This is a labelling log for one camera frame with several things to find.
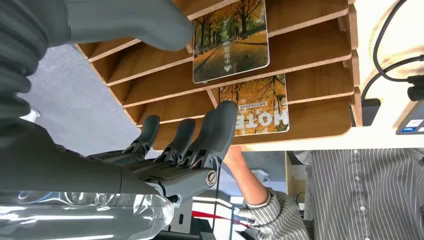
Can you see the person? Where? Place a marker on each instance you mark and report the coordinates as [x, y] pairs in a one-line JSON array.
[[364, 195]]

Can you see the dark device with label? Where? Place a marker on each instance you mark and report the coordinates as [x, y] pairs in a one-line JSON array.
[[412, 121]]

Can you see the autumn trees card with arrow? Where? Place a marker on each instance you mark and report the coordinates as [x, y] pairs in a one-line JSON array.
[[232, 43]]

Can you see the wooden cabinet with outlet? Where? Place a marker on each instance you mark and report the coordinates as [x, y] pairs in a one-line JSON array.
[[295, 175]]

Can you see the wooden card rack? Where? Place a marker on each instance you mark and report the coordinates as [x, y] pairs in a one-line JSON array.
[[314, 82]]

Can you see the black adapter box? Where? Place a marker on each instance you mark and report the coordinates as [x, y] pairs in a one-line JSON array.
[[370, 112]]

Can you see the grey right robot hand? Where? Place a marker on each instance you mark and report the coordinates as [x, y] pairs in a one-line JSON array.
[[66, 169]]

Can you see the clear plastic bottle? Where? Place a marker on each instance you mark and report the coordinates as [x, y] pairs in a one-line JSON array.
[[82, 218]]

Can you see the ribbed grey right arm sleeve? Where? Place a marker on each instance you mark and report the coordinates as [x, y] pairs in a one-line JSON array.
[[16, 56]]

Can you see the autumn hotel card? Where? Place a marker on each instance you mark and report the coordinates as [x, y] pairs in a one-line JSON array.
[[265, 109]]

